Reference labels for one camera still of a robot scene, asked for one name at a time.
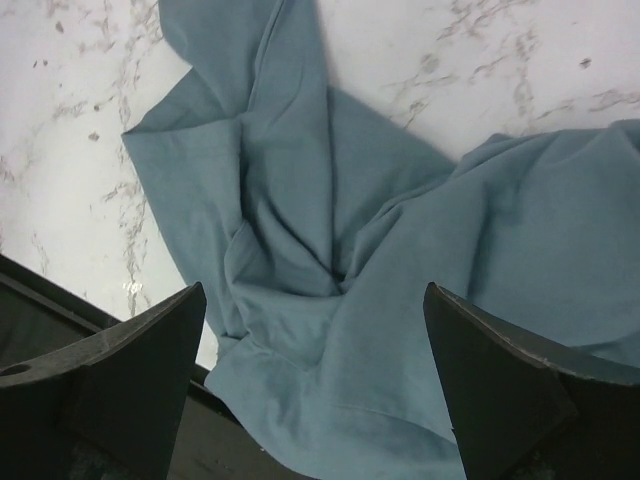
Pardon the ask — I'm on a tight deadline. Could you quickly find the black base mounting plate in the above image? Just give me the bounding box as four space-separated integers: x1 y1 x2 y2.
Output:
1 259 293 479

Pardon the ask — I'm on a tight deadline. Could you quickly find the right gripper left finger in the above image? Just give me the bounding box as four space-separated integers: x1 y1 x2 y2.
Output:
1 283 206 479

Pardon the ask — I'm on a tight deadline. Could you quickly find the grey-blue t shirt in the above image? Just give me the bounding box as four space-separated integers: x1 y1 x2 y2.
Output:
123 1 639 479

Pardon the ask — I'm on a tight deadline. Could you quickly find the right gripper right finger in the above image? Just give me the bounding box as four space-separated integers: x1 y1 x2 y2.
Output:
423 283 639 479

